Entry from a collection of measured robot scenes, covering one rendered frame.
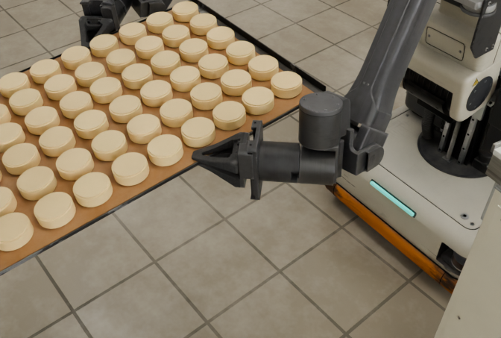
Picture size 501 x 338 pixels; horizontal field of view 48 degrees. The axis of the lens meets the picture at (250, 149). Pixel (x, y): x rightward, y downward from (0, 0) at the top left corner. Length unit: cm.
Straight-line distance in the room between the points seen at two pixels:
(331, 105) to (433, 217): 109
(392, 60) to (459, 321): 69
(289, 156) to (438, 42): 88
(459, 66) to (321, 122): 87
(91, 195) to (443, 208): 125
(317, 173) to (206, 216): 133
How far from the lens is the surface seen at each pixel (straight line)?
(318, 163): 76
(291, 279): 189
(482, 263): 118
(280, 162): 76
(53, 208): 77
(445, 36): 154
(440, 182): 188
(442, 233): 176
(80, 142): 88
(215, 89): 89
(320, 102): 74
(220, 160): 77
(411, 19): 81
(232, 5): 339
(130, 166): 79
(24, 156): 86
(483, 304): 124
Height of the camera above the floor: 153
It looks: 41 degrees down
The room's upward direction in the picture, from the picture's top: straight up
